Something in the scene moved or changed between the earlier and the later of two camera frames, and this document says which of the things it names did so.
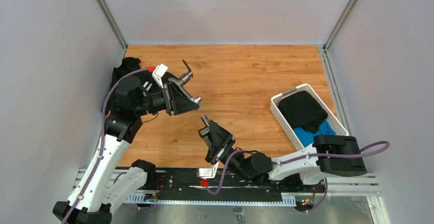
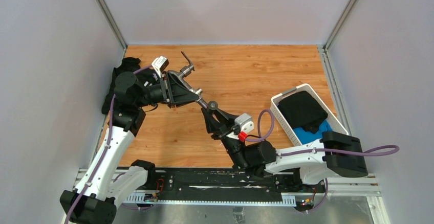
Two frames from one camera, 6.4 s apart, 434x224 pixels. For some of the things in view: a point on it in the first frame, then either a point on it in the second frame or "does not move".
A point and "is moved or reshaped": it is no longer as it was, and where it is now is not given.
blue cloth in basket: (307, 137) does not move
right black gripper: (220, 143) to (213, 124)
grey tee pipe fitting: (195, 99) is moved or reshaped
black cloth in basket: (301, 111) does not move
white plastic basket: (338, 128) does not move
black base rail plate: (202, 181) does not move
